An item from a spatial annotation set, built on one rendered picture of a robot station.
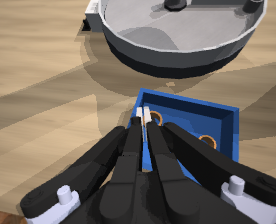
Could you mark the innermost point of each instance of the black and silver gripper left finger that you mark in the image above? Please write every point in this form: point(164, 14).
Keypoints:
point(55, 199)

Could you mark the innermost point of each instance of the bronze bushing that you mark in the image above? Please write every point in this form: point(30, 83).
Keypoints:
point(210, 141)
point(155, 115)

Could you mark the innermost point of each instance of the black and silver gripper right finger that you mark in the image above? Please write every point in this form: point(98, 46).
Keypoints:
point(248, 190)

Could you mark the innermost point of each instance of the blue open crate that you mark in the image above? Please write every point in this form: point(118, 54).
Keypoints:
point(197, 117)

